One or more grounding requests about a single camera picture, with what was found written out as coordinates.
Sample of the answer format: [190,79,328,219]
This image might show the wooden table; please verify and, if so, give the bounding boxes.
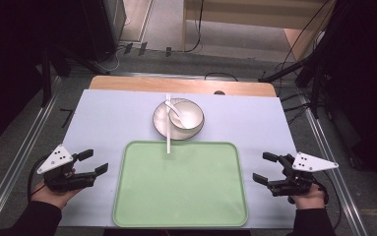
[88,75,278,98]

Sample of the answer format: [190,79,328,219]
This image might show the white bowl with dark rim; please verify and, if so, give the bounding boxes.
[167,99,205,131]

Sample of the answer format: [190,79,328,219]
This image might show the person's left hand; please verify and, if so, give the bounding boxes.
[31,181,83,210]

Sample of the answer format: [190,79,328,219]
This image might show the white chopsticks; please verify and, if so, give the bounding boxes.
[164,93,172,154]

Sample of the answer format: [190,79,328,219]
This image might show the person's right hand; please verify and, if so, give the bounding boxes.
[288,183,327,211]

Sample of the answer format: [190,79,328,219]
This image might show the pale table mat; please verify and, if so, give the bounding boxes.
[57,88,304,230]

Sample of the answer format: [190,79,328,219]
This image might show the dark cabinet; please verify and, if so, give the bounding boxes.
[77,0,127,62]

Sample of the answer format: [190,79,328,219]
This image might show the black floor cables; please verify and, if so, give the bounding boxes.
[279,92,312,126]

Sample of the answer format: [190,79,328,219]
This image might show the light wooden furniture frame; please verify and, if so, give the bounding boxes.
[181,0,337,62]

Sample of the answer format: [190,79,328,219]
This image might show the white plate with dark rim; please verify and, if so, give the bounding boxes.
[152,97,206,142]

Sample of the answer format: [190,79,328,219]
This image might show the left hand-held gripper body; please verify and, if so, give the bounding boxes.
[36,144,97,193]

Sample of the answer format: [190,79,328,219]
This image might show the white floor cable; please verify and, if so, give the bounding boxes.
[94,44,127,74]

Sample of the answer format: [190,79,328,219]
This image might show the black hanging cable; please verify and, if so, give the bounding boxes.
[183,0,206,54]

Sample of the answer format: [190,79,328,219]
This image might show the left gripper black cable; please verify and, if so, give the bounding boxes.
[27,154,50,202]

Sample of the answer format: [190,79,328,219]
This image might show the white ceramic spoon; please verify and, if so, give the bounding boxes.
[163,100,188,129]

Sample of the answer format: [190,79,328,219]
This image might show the black looped floor cable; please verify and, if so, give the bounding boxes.
[204,71,240,83]

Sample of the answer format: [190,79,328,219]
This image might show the aluminium floor rail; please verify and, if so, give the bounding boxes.
[297,93,370,236]
[0,76,63,231]

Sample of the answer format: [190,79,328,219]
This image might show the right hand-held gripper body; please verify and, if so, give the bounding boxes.
[267,151,340,198]

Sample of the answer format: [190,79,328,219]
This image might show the black tripod stand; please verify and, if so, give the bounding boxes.
[40,43,110,108]
[257,0,357,120]

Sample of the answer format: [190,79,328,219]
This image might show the green plastic tray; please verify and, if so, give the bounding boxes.
[111,140,250,228]

